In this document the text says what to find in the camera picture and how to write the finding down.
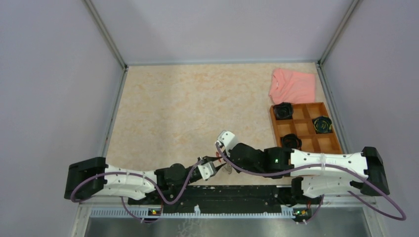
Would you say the metal keyring with red handle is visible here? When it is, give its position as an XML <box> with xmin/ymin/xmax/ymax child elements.
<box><xmin>214</xmin><ymin>152</ymin><xmax>232</xmax><ymax>175</ymax></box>

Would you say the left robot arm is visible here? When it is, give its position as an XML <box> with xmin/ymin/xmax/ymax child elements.
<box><xmin>64</xmin><ymin>157</ymin><xmax>225</xmax><ymax>204</ymax></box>

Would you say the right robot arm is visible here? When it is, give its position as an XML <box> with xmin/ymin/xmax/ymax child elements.
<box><xmin>215</xmin><ymin>142</ymin><xmax>390</xmax><ymax>203</ymax></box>

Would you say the black red coil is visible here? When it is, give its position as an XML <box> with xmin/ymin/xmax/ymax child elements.
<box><xmin>281</xmin><ymin>133</ymin><xmax>302</xmax><ymax>150</ymax></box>

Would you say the black coil top left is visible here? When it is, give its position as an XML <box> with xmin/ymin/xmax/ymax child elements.
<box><xmin>273</xmin><ymin>102</ymin><xmax>293</xmax><ymax>120</ymax></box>

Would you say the black yellow coil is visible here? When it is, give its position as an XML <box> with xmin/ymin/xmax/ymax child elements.
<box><xmin>312</xmin><ymin>116</ymin><xmax>332</xmax><ymax>134</ymax></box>

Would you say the pink folded cloth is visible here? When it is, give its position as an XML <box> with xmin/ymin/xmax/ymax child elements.
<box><xmin>268</xmin><ymin>68</ymin><xmax>316</xmax><ymax>105</ymax></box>

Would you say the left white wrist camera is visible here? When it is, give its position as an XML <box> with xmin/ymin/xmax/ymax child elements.
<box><xmin>197</xmin><ymin>161</ymin><xmax>217</xmax><ymax>181</ymax></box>

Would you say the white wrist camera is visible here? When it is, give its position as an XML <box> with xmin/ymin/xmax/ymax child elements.
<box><xmin>216</xmin><ymin>130</ymin><xmax>239</xmax><ymax>157</ymax></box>
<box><xmin>197</xmin><ymin>161</ymin><xmax>217</xmax><ymax>181</ymax></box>

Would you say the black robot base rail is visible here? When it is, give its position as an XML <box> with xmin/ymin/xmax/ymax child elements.
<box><xmin>128</xmin><ymin>185</ymin><xmax>321</xmax><ymax>214</ymax></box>

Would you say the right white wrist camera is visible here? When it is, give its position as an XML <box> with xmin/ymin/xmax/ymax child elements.
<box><xmin>216</xmin><ymin>130</ymin><xmax>239</xmax><ymax>157</ymax></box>

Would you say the white slotted cable duct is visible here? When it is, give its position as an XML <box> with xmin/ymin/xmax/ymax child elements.
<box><xmin>90</xmin><ymin>206</ymin><xmax>295</xmax><ymax>219</ymax></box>

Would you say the aluminium frame right rail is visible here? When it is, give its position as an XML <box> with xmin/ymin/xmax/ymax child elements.
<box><xmin>315</xmin><ymin>0</ymin><xmax>362</xmax><ymax>153</ymax></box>

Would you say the aluminium frame rail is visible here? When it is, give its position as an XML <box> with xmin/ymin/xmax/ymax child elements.
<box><xmin>82</xmin><ymin>0</ymin><xmax>129</xmax><ymax>158</ymax></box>
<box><xmin>315</xmin><ymin>0</ymin><xmax>362</xmax><ymax>153</ymax></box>

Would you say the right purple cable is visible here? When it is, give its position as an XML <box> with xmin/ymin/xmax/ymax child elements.
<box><xmin>215</xmin><ymin>144</ymin><xmax>407</xmax><ymax>221</ymax></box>

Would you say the aluminium frame left rail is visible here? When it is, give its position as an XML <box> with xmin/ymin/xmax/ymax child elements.
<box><xmin>82</xmin><ymin>0</ymin><xmax>129</xmax><ymax>158</ymax></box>

